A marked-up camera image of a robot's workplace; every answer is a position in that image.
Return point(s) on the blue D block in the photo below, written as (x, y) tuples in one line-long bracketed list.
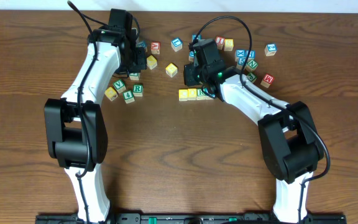
[(195, 36)]

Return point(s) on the red I block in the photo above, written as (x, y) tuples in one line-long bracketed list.
[(219, 42)]

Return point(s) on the yellow block far left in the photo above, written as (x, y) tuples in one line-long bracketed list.
[(111, 93)]

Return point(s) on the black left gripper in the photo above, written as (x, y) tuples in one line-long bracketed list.
[(140, 59)]

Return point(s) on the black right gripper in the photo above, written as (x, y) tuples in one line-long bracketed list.
[(190, 75)]

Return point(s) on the green r block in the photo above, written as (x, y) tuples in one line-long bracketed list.
[(138, 90), (200, 94)]

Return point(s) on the plain yellow block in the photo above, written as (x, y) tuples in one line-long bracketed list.
[(228, 45)]

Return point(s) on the blue U block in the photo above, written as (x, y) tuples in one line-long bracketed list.
[(176, 44)]

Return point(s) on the red A block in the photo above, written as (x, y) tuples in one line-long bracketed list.
[(155, 48)]

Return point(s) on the green V block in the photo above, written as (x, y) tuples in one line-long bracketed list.
[(119, 85)]

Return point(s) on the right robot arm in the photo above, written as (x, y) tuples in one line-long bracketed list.
[(291, 145)]

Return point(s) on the blue 5 block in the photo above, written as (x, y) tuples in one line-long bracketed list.
[(241, 62)]

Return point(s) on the blue H block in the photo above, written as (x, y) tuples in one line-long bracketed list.
[(251, 54)]

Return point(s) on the green N block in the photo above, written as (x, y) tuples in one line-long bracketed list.
[(251, 65)]

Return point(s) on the blue P block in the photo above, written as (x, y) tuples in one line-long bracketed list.
[(143, 45)]

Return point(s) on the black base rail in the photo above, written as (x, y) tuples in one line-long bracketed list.
[(136, 218)]

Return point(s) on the yellow O block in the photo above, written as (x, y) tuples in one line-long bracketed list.
[(192, 94)]

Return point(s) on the yellow S block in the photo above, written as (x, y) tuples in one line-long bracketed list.
[(171, 70)]

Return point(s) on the green 4 block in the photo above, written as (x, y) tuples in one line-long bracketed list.
[(128, 97)]

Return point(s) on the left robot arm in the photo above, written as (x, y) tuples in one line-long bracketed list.
[(76, 133)]

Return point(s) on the blue 2 block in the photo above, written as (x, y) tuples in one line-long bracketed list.
[(270, 50)]

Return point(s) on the blue X block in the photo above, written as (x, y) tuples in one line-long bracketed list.
[(240, 53)]

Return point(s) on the green J block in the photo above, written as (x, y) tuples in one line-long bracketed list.
[(251, 77)]

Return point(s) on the red M block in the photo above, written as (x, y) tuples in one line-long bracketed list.
[(267, 80)]

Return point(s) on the yellow K block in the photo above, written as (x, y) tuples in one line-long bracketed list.
[(151, 62)]

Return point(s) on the green 7 block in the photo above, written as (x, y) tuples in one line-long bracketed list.
[(134, 76)]

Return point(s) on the yellow C block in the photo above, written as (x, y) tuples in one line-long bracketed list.
[(183, 95)]

